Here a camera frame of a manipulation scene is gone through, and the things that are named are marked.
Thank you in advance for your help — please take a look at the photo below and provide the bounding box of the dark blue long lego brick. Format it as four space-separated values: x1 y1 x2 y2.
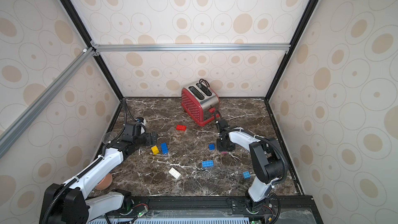
161 143 169 155

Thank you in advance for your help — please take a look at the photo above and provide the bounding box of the teal small lego brick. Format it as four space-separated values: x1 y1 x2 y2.
243 171 251 179

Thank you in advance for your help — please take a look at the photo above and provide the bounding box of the red and steel toaster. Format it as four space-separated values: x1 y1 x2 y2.
181 78 221 127

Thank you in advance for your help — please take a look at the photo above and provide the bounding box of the yellow lego brick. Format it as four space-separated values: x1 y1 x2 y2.
151 145 159 155

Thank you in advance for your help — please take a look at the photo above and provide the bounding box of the white lego brick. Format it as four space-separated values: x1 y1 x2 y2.
169 168 181 179

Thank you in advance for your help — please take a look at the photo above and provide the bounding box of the orange ceramic mug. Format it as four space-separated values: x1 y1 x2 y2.
94 173 113 190

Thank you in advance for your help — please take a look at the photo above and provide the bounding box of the aluminium frame bar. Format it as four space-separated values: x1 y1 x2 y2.
1 47 94 157
86 43 291 52

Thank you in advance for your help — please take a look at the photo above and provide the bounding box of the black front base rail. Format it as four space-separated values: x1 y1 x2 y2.
104 195 323 224

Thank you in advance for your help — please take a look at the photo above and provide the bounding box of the clear plastic cup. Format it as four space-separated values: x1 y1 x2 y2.
102 132 118 146

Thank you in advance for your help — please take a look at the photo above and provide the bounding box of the left aluminium frame bar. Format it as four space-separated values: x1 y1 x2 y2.
1 47 94 157

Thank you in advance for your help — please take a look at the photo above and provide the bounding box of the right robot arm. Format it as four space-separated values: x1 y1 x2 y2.
215 119 289 212

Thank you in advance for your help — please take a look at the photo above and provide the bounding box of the red lego brick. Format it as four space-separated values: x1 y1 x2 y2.
176 124 187 131

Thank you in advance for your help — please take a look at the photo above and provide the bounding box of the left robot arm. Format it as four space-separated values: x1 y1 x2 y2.
39 118 158 224

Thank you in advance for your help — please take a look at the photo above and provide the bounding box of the back aluminium frame bar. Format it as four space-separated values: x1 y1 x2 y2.
86 43 291 52

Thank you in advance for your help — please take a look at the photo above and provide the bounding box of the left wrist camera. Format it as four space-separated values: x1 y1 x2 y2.
136 117 146 127

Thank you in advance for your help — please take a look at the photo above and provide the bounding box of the light blue long lego brick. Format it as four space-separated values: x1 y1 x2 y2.
202 160 214 168

